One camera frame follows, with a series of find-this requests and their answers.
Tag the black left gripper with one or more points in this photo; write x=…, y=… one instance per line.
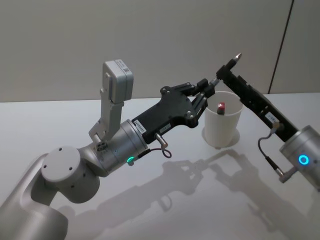
x=165, y=112

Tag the black pen with silver tip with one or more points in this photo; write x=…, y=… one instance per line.
x=235, y=59

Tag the dark marker with red band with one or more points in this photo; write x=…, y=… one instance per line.
x=221, y=108

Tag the white paper cup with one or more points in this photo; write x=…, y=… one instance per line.
x=220, y=130

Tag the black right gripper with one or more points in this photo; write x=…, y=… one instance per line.
x=277, y=120

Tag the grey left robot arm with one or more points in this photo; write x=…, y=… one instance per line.
x=62, y=172

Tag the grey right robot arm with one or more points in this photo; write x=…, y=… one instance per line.
x=306, y=147

